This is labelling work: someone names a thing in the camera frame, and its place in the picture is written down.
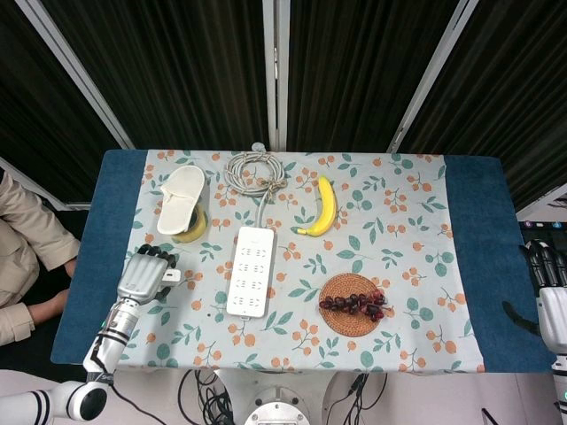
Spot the floral leaf fruit tablecloth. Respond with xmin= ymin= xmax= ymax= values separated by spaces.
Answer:
xmin=116 ymin=149 xmax=487 ymax=374

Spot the blue table cover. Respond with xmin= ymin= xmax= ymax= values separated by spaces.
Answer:
xmin=49 ymin=148 xmax=553 ymax=375

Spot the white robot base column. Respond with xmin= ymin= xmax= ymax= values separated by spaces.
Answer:
xmin=243 ymin=384 xmax=314 ymax=425

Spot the round woven rattan coaster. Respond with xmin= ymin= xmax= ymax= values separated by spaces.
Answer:
xmin=318 ymin=273 xmax=386 ymax=335

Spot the white power strip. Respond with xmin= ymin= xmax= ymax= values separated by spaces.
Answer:
xmin=225 ymin=225 xmax=276 ymax=321

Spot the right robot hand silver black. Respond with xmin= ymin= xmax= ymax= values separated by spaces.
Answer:
xmin=519 ymin=240 xmax=567 ymax=356

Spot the grey cable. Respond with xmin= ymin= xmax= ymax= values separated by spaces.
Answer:
xmin=225 ymin=141 xmax=287 ymax=229

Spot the black curtain panel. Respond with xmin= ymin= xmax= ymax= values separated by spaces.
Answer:
xmin=285 ymin=0 xmax=462 ymax=154
xmin=0 ymin=0 xmax=126 ymax=210
xmin=42 ymin=0 xmax=272 ymax=150
xmin=397 ymin=0 xmax=567 ymax=214

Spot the black cable bundle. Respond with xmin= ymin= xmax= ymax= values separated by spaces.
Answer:
xmin=175 ymin=369 xmax=250 ymax=425

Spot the white cloth slipper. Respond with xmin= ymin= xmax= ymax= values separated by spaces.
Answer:
xmin=156 ymin=165 xmax=206 ymax=236

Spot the white metal frame post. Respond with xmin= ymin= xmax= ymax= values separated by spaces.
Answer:
xmin=389 ymin=0 xmax=482 ymax=154
xmin=15 ymin=0 xmax=135 ymax=151
xmin=261 ymin=0 xmax=291 ymax=152

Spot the dark red grape bunch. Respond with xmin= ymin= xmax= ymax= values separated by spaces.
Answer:
xmin=318 ymin=290 xmax=396 ymax=322

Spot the yellow banana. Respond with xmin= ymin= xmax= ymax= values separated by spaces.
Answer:
xmin=290 ymin=174 xmax=339 ymax=237

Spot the person in beige jacket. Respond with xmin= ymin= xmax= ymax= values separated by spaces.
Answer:
xmin=0 ymin=169 xmax=82 ymax=348

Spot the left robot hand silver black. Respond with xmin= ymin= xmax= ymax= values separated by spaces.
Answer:
xmin=116 ymin=243 xmax=183 ymax=307

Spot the yellow clear tape roll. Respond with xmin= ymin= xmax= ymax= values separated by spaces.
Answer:
xmin=171 ymin=202 xmax=209 ymax=244

